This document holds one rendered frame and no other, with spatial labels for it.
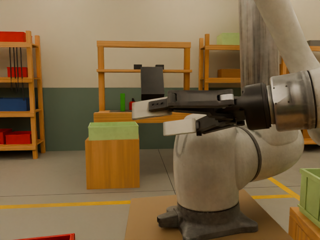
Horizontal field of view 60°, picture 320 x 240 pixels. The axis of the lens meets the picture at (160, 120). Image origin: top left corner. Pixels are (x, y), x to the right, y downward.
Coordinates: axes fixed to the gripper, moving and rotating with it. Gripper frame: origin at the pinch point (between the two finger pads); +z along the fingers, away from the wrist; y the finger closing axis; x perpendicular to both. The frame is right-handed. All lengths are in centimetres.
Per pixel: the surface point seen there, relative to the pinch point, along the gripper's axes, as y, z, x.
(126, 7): -343, 211, -340
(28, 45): -244, 339, -237
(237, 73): -442, 31, -209
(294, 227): -81, -23, 25
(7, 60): -273, 426, -244
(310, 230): -68, -27, 25
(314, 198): -70, -30, 15
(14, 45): -234, 359, -236
